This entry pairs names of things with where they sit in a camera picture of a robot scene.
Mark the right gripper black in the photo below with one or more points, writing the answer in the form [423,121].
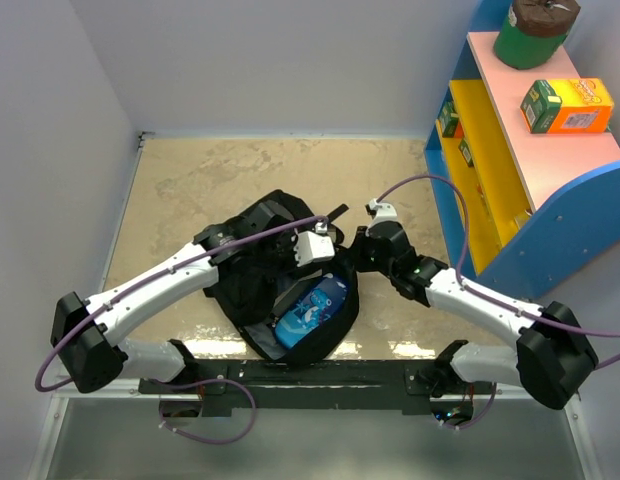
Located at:
[357,251]

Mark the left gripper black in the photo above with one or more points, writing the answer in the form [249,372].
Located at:
[290,238]

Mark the black student backpack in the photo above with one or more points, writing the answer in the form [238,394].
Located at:
[254,296]

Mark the blue pencil case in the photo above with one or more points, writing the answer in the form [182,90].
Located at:
[322,300]

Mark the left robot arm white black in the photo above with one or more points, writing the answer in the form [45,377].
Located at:
[91,336]

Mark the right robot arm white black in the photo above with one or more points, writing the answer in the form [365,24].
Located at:
[541,352]

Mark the small green box lower shelf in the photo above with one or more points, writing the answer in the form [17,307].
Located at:
[466,153]

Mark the small green box shelf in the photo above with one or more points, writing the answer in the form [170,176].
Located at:
[466,153]
[449,121]

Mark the colourful wooden shelf unit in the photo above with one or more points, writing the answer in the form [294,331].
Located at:
[534,209]

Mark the small green box upper shelf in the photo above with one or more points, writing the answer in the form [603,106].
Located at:
[449,121]

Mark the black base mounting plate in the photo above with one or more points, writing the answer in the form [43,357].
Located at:
[396,385]

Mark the orange green crayon box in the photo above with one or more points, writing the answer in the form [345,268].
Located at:
[567,106]

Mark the green brown cylinder container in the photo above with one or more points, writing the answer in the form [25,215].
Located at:
[533,30]

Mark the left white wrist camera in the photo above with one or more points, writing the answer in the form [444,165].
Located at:
[311,247]

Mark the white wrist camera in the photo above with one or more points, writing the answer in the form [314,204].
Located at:
[311,247]
[380,212]

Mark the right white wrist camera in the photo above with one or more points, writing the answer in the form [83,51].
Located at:
[380,212]

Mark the aluminium rail frame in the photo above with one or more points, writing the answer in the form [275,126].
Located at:
[216,397]

